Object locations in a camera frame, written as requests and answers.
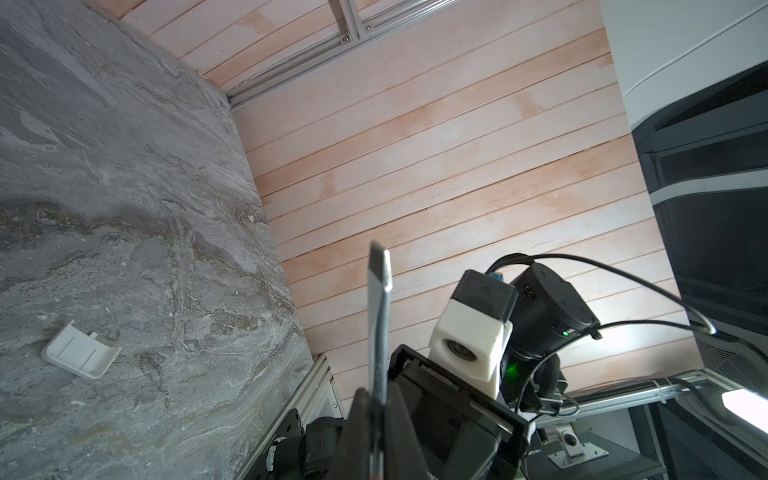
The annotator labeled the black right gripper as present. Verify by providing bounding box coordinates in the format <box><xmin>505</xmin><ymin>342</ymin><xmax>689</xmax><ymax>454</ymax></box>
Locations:
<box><xmin>388</xmin><ymin>345</ymin><xmax>530</xmax><ymax>479</ymax></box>

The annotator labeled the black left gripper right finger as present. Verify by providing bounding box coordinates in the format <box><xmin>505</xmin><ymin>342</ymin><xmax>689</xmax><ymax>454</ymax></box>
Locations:
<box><xmin>385</xmin><ymin>382</ymin><xmax>429</xmax><ymax>480</ymax></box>

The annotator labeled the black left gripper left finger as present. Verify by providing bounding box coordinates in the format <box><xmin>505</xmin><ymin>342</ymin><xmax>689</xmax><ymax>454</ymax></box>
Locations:
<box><xmin>327</xmin><ymin>389</ymin><xmax>371</xmax><ymax>480</ymax></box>

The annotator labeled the white wide remote cover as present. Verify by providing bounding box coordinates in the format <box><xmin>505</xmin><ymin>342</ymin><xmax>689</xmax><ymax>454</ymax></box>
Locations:
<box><xmin>41</xmin><ymin>321</ymin><xmax>121</xmax><ymax>380</ymax></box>

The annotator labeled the dark cabinet outside cell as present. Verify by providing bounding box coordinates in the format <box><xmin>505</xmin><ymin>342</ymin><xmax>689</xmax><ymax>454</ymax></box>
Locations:
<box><xmin>633</xmin><ymin>64</ymin><xmax>767</xmax><ymax>479</ymax></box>

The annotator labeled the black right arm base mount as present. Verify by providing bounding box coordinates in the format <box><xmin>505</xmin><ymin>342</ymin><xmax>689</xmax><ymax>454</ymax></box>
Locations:
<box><xmin>244</xmin><ymin>409</ymin><xmax>345</xmax><ymax>480</ymax></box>

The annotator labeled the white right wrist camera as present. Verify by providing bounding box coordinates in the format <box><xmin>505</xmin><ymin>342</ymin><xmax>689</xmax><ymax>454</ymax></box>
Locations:
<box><xmin>428</xmin><ymin>270</ymin><xmax>519</xmax><ymax>400</ymax></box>

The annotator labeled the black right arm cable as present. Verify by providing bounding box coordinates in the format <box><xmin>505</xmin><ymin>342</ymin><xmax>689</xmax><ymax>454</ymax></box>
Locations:
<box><xmin>484</xmin><ymin>252</ymin><xmax>718</xmax><ymax>415</ymax></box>

